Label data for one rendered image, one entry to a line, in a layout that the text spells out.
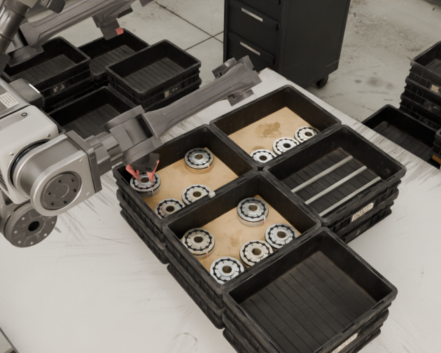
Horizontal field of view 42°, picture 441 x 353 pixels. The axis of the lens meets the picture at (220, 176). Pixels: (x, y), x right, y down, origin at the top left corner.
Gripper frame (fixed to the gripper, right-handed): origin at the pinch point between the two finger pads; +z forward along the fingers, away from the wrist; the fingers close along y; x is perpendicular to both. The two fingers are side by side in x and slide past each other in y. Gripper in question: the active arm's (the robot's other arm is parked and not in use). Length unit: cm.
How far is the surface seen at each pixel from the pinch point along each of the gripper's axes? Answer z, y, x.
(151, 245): 17.7, -5.3, 13.4
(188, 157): 3.6, -9.6, -17.6
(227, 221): 8.1, -29.7, 5.2
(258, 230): 8.6, -40.5, 6.2
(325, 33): 39, -40, -180
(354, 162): 9, -67, -35
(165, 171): 6.3, -2.9, -11.0
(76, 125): 46, 70, -74
